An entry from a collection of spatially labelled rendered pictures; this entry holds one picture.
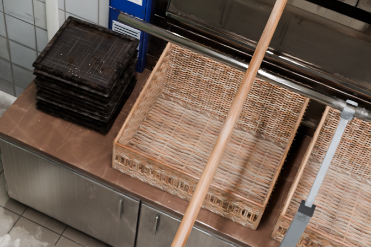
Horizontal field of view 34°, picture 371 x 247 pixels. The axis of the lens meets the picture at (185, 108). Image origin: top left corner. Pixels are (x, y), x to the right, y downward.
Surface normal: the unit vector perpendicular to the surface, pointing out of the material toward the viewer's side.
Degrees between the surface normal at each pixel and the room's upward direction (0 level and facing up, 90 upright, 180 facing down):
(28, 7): 90
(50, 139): 0
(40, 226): 0
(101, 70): 0
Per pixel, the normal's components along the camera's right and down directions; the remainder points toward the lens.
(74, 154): 0.12, -0.64
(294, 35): -0.34, 0.41
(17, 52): -0.40, 0.67
